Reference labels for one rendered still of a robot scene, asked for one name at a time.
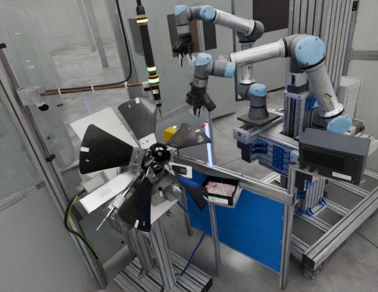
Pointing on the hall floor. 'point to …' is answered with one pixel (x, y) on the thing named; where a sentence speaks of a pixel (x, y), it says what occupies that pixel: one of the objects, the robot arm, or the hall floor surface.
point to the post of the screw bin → (215, 238)
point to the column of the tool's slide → (49, 170)
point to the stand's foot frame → (130, 284)
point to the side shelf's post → (130, 245)
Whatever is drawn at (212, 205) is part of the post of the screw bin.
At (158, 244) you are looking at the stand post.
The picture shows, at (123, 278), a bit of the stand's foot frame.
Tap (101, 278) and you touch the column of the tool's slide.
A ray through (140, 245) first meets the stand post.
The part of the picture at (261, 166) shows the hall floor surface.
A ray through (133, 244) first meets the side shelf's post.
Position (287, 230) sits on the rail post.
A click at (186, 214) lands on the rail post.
